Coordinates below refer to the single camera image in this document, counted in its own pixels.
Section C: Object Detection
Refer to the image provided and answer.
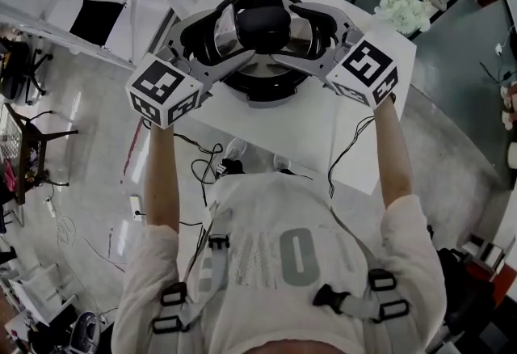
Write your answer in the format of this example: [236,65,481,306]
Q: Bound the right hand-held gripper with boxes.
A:
[269,0,399,108]

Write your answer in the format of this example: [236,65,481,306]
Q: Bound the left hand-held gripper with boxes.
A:
[124,6,259,129]

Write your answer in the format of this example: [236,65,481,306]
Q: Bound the black steel pressure cooker lid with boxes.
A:
[209,0,322,98]

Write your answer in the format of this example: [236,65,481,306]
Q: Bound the person's left forearm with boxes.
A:
[144,124,181,233]

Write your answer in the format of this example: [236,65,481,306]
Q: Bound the person's right forearm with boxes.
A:
[373,95,413,210]

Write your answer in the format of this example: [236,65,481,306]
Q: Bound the white table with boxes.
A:
[183,0,417,196]

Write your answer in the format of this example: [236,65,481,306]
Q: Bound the white flower bouquet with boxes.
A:
[373,0,433,34]

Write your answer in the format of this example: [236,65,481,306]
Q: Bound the person's left white shoe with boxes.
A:
[224,137,248,162]

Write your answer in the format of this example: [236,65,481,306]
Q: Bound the black square panel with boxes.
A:
[69,0,124,47]

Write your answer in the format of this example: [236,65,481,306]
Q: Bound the person's black trousers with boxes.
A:
[216,157,246,180]

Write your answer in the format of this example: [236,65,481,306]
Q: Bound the brown wooden side table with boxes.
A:
[3,101,78,206]

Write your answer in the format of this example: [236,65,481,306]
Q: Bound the white slipper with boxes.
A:
[500,85,515,131]

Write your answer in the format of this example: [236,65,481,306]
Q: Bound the person's white t-shirt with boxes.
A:
[111,172,448,354]

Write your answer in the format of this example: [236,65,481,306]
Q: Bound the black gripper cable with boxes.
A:
[326,114,376,200]
[173,133,225,233]

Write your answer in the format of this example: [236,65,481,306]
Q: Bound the grey strap harness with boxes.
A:
[151,198,411,354]

